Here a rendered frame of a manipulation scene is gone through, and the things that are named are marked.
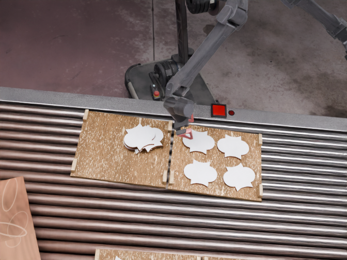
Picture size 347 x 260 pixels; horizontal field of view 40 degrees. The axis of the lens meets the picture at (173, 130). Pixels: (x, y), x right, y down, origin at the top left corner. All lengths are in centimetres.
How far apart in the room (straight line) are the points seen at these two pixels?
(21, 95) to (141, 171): 70
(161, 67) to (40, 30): 123
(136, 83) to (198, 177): 134
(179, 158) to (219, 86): 161
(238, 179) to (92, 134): 68
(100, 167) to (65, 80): 162
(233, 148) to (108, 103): 63
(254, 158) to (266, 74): 173
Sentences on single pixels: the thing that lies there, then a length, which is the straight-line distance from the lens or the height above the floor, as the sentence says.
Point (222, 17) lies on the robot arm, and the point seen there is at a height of 156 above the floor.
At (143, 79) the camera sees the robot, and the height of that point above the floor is 24.
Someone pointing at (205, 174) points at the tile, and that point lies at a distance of 209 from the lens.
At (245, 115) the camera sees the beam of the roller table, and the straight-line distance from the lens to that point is 236.
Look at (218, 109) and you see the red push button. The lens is 233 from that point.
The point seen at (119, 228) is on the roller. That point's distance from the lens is 198.
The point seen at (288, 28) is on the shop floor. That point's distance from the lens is 430.
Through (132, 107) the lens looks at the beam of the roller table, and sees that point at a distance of 229.
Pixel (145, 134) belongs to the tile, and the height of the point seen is 98.
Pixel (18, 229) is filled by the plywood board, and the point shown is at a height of 104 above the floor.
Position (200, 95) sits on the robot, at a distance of 326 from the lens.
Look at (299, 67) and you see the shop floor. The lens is 401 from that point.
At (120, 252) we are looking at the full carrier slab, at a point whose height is 94.
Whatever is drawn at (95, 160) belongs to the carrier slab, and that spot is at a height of 94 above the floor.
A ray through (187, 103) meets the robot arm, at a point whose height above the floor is 127.
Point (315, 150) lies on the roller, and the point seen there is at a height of 92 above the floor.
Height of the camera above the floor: 274
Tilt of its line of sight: 55 degrees down
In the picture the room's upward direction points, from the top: 11 degrees clockwise
